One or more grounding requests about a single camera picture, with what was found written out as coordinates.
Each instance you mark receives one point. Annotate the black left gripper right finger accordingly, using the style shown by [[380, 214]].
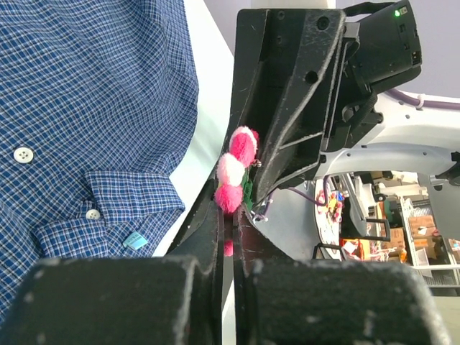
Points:
[[279, 300]]

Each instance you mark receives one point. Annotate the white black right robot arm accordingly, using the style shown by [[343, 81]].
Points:
[[415, 135]]

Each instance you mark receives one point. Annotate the blue plaid button shirt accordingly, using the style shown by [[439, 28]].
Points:
[[98, 108]]

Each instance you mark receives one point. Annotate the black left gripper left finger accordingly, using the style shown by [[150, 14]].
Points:
[[174, 299]]

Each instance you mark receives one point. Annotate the pink flower smiley brooch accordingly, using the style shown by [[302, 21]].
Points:
[[232, 169]]

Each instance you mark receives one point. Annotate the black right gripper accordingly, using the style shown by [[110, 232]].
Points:
[[286, 69]]

